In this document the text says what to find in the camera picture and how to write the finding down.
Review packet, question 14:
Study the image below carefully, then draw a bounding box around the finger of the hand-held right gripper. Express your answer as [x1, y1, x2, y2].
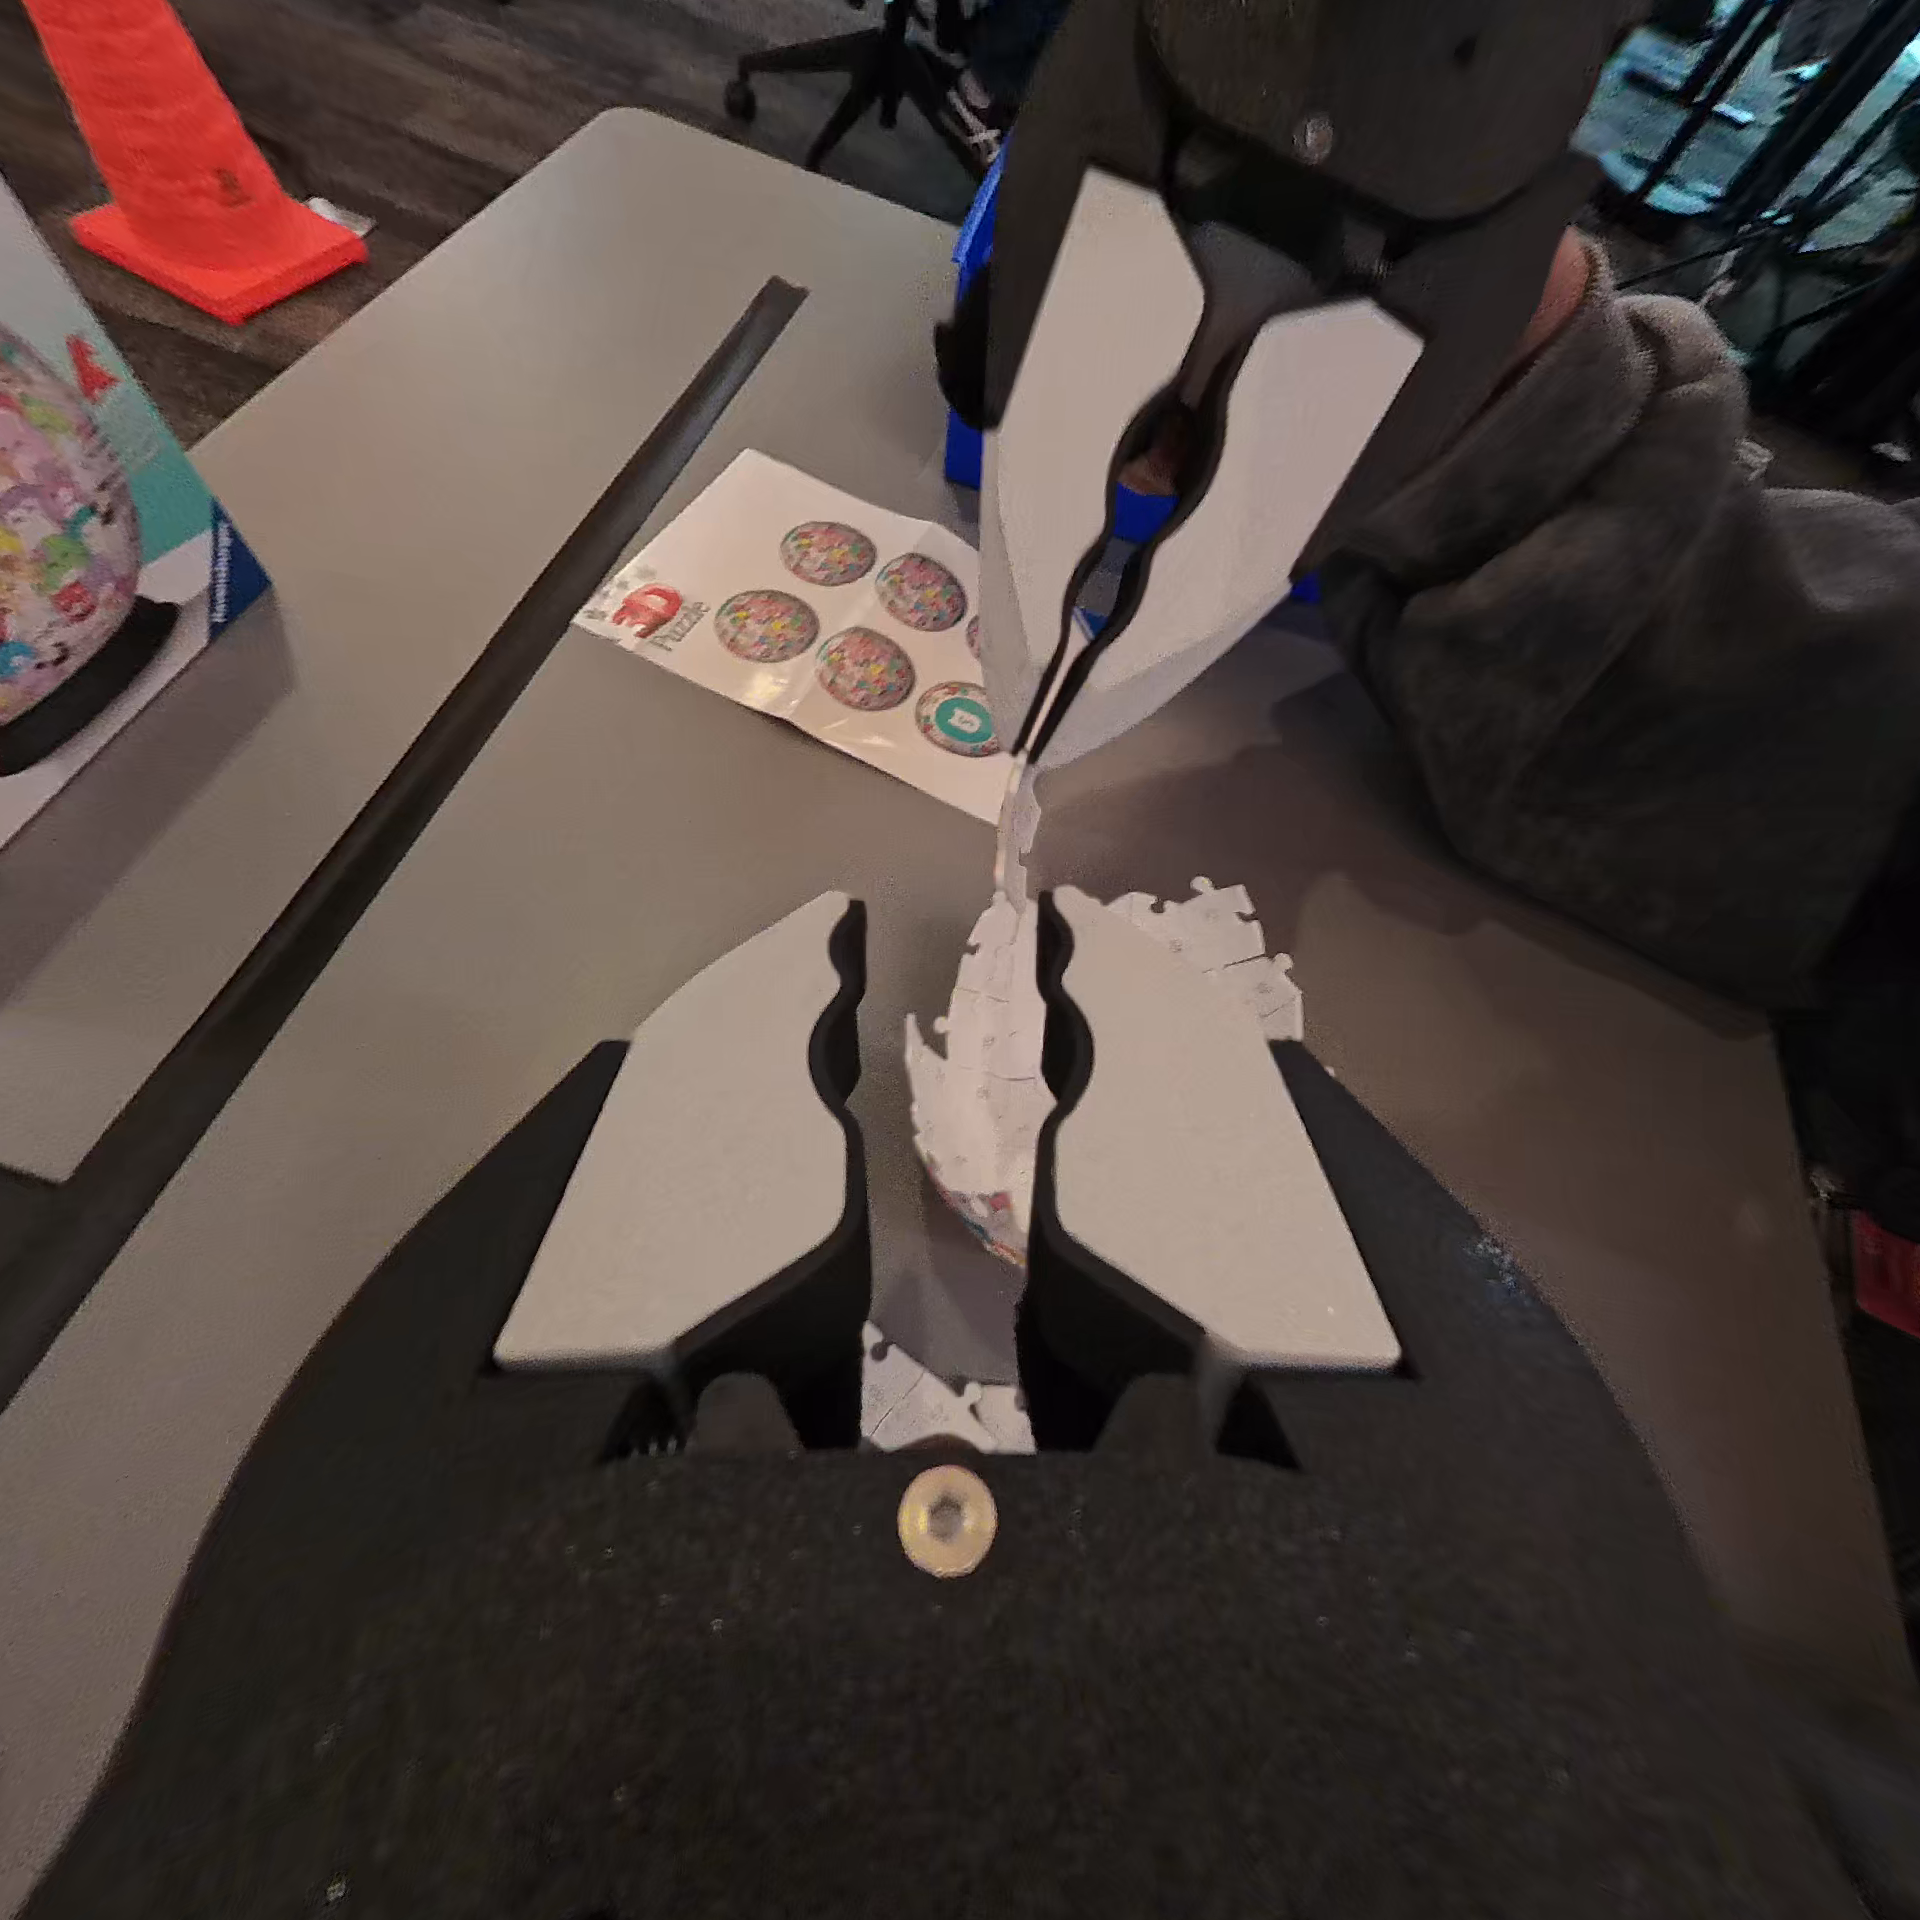
[976, 164, 1212, 759]
[1032, 296, 1431, 770]

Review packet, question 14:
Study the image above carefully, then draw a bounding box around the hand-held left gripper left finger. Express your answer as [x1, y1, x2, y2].
[492, 892, 876, 1378]

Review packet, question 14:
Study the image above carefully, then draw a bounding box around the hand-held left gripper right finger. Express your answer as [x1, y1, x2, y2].
[1024, 885, 1409, 1384]

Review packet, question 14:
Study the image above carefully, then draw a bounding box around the half-built colourful puzzle ball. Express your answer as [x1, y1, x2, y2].
[904, 757, 1307, 1268]

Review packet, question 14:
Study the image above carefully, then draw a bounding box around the person's right forearm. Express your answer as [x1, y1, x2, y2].
[1316, 240, 1920, 1010]

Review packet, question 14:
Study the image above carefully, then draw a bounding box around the scattered pile of puzzle pieces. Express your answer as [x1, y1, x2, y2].
[862, 1320, 1039, 1453]

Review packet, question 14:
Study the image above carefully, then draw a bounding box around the printed cardboard puzzle box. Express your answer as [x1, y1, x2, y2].
[0, 180, 274, 852]

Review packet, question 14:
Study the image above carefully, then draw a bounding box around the person's right hand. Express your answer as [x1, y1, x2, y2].
[1504, 225, 1598, 397]

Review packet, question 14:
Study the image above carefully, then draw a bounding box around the blue plastic tray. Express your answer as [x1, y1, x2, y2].
[943, 129, 1327, 634]

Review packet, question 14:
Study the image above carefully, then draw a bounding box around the white printed instruction leaflet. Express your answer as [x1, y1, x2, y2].
[570, 449, 1039, 826]

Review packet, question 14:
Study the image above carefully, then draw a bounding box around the black office chair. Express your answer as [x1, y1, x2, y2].
[726, 0, 1056, 176]

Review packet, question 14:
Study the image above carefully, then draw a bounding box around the black tripod stand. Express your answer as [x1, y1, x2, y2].
[1632, 0, 1920, 441]

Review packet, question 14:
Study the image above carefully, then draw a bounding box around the orange traffic cone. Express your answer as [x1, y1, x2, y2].
[23, 0, 372, 327]

